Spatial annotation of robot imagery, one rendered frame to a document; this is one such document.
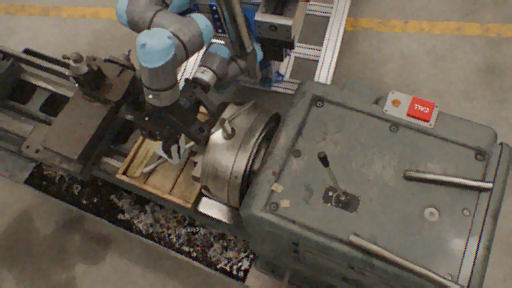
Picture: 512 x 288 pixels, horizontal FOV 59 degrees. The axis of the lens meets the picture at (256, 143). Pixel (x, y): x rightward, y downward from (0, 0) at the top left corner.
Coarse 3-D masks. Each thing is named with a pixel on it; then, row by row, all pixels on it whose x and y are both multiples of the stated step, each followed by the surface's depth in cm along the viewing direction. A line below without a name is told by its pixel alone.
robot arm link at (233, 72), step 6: (228, 66) 158; (234, 66) 158; (228, 72) 157; (234, 72) 159; (240, 72) 160; (222, 78) 155; (228, 78) 158; (234, 78) 160; (216, 84) 157; (222, 84) 158; (228, 84) 160; (216, 90) 161; (222, 90) 160; (228, 90) 163
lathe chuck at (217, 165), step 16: (224, 112) 127; (256, 112) 128; (240, 128) 124; (208, 144) 124; (224, 144) 123; (240, 144) 122; (208, 160) 125; (224, 160) 123; (208, 176) 126; (224, 176) 124; (208, 192) 134; (224, 192) 127
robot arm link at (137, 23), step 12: (120, 0) 100; (132, 0) 100; (144, 0) 99; (156, 0) 100; (168, 0) 102; (120, 12) 100; (132, 12) 99; (144, 12) 98; (156, 12) 98; (132, 24) 100; (144, 24) 98
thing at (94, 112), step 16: (112, 64) 172; (128, 64) 171; (128, 80) 168; (80, 96) 166; (64, 112) 163; (80, 112) 163; (96, 112) 162; (112, 112) 166; (64, 128) 160; (80, 128) 160; (96, 128) 159; (48, 144) 158; (64, 144) 158; (80, 144) 157; (80, 160) 158
